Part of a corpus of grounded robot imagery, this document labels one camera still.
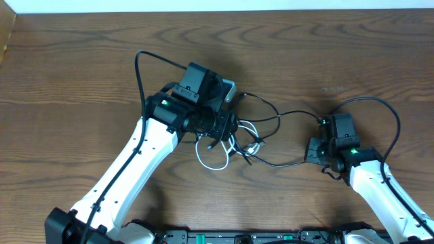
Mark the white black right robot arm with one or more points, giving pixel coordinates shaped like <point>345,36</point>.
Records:
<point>364,170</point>

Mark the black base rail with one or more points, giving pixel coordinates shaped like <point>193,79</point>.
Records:
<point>305,235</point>

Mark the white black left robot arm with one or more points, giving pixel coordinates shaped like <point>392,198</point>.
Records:
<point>99,216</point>

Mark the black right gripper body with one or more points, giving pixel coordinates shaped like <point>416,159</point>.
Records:
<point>318,152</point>

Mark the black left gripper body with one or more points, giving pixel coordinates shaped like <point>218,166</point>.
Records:
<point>225,127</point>

